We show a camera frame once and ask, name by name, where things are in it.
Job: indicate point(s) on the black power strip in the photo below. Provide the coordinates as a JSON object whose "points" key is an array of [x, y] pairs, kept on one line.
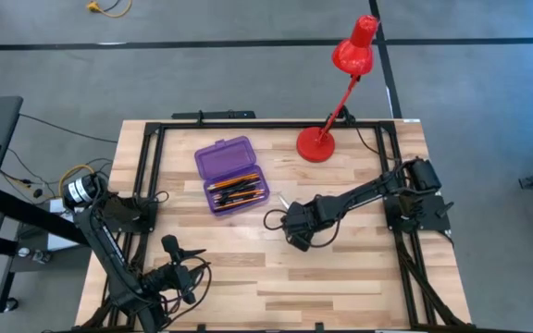
{"points": [[215, 114]]}

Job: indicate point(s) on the black ballpoint pen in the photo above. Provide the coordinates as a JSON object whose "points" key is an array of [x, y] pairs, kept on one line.
{"points": [[229, 190], [241, 186], [234, 198]]}

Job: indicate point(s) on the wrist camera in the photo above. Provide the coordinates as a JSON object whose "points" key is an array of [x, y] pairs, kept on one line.
{"points": [[301, 242], [170, 242]]}

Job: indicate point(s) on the orange wooden pencil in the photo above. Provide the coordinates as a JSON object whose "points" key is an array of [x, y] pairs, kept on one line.
{"points": [[234, 181], [243, 202], [248, 193]]}

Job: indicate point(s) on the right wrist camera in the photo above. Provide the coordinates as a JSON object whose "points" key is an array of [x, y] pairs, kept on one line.
{"points": [[301, 242]]}

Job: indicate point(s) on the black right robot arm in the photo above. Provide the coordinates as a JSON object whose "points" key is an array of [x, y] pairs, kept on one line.
{"points": [[363, 194]]}

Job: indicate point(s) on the purple translucent plastic supply box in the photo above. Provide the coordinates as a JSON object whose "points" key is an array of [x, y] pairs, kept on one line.
{"points": [[225, 155]]}

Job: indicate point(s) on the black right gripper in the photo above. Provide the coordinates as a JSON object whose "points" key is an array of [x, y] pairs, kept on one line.
{"points": [[308, 217]]}

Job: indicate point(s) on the red desk lamp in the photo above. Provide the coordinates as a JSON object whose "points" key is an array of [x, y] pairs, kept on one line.
{"points": [[315, 144]]}

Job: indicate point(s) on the white box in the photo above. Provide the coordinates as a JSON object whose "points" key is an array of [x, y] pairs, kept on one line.
{"points": [[58, 208]]}

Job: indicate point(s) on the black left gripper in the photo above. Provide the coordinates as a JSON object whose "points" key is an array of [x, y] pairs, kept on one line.
{"points": [[176, 277]]}

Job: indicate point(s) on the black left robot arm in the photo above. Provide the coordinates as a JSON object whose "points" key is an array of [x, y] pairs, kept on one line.
{"points": [[104, 240]]}

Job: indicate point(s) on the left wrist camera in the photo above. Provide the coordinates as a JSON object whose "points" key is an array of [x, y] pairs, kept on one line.
{"points": [[170, 242]]}

